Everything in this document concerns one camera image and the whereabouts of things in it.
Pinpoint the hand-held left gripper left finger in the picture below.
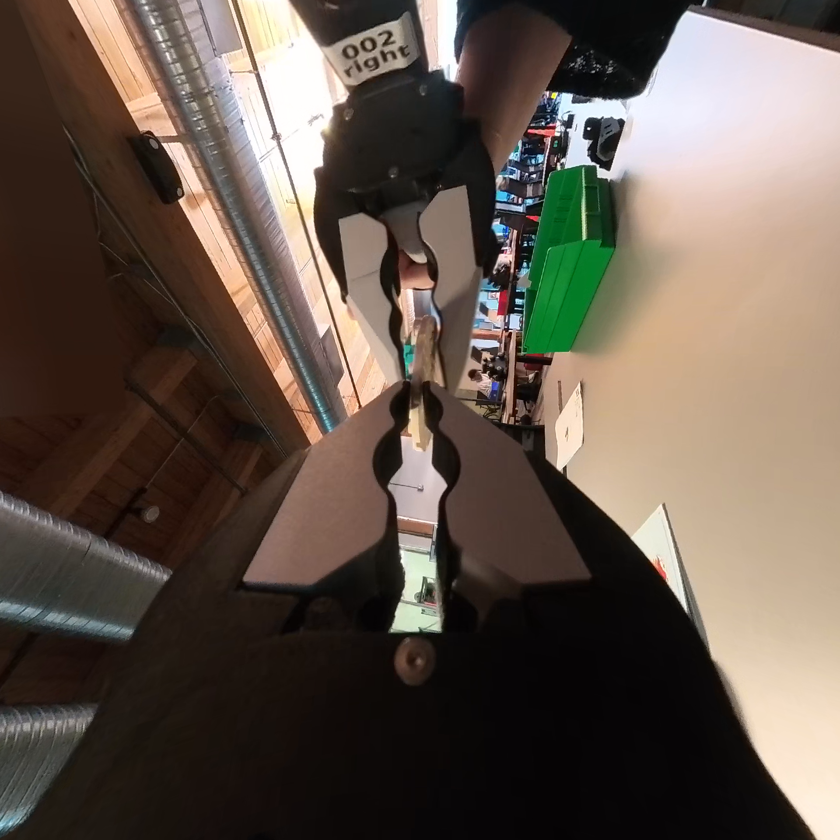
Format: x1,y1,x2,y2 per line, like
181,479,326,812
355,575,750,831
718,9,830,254
243,382,412,614

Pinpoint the thin metal conduit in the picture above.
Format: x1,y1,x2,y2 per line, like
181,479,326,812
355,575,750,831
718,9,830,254
230,0,363,411

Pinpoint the green plastic bin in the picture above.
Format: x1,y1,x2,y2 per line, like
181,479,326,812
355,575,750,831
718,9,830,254
520,164,618,355

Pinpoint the wide spiral metal air duct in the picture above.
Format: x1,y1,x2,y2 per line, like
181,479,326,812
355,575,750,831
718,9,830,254
0,702,99,824
0,491,173,644

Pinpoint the person's right forearm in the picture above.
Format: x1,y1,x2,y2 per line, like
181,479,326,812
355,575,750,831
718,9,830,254
453,0,690,173

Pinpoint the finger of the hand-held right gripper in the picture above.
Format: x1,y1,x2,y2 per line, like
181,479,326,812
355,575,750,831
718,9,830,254
338,212,404,383
420,185,485,392

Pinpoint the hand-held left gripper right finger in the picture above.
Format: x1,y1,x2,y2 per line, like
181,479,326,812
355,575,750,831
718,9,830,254
423,382,592,618

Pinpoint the white printed paper sheet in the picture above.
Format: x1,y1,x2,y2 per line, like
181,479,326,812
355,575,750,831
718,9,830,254
553,381,585,471

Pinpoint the round white lego plate build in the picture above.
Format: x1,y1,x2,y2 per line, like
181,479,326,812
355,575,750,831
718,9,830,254
400,315,442,455

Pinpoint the small closed instruction booklet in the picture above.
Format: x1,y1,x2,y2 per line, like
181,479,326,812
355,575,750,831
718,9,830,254
630,504,710,647

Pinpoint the narrow spiral metal air duct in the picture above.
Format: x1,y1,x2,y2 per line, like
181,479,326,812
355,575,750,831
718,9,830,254
128,0,349,434

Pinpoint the black device on table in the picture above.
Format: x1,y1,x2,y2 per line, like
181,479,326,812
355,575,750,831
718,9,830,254
583,115,626,173

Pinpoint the black wall-mounted device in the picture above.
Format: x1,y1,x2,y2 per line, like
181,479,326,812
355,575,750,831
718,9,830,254
128,130,186,206

